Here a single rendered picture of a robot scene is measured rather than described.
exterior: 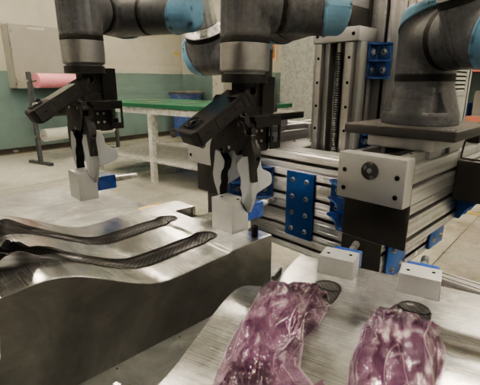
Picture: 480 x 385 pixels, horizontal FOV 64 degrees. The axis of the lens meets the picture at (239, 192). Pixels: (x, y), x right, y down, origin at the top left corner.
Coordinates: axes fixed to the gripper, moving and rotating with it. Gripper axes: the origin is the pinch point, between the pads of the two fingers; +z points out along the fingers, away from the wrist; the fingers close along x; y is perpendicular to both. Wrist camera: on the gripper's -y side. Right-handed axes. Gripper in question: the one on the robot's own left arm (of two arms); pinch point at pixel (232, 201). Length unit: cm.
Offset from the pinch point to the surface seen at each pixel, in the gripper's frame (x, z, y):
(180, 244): 1.2, 5.2, -9.6
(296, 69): 362, -41, 468
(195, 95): 604, 7, 450
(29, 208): 64, 14, -14
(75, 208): 56, 14, -5
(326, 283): -18.1, 7.9, 1.2
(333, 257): -17.5, 4.9, 3.5
